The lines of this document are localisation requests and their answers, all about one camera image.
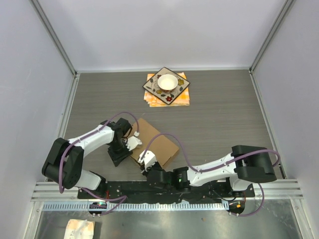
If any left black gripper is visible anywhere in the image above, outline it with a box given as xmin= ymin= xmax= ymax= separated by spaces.
xmin=108 ymin=139 xmax=133 ymax=166

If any brown cardboard express box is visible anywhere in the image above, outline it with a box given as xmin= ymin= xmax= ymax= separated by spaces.
xmin=130 ymin=118 xmax=179 ymax=169

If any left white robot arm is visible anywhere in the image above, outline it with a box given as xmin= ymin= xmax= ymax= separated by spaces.
xmin=42 ymin=118 xmax=132 ymax=199

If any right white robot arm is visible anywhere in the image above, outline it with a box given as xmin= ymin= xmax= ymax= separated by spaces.
xmin=138 ymin=145 xmax=281 ymax=197

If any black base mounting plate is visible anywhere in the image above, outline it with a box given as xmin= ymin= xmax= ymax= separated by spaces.
xmin=77 ymin=180 xmax=255 ymax=204

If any square floral ceramic plate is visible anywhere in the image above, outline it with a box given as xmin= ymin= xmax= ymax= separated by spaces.
xmin=143 ymin=67 xmax=190 ymax=107

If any orange checkered folded cloth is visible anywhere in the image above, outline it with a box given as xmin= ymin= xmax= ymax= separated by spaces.
xmin=143 ymin=72 xmax=191 ymax=108

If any white ceramic bowl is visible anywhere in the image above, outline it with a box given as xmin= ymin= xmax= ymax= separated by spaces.
xmin=158 ymin=74 xmax=178 ymax=92

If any white orange paper packet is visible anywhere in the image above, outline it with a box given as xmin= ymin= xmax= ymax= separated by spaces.
xmin=64 ymin=219 xmax=95 ymax=239

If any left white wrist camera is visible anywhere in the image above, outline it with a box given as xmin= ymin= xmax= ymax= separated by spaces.
xmin=126 ymin=131 xmax=143 ymax=151

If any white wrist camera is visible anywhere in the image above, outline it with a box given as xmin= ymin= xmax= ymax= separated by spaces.
xmin=126 ymin=131 xmax=143 ymax=151
xmin=137 ymin=150 xmax=157 ymax=172

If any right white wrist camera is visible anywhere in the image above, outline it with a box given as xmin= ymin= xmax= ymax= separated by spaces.
xmin=137 ymin=150 xmax=157 ymax=172

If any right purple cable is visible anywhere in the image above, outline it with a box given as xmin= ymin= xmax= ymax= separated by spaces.
xmin=142 ymin=133 xmax=281 ymax=217

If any purple cable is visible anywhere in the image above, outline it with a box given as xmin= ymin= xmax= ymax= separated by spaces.
xmin=142 ymin=133 xmax=281 ymax=217
xmin=59 ymin=111 xmax=141 ymax=216

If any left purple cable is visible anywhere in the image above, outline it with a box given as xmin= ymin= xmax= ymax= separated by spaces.
xmin=59 ymin=111 xmax=141 ymax=216

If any white slotted cable duct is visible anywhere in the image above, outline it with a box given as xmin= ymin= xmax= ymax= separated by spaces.
xmin=42 ymin=201 xmax=229 ymax=212

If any aluminium frame rail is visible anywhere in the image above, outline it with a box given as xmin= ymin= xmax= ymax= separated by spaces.
xmin=30 ymin=181 xmax=83 ymax=202

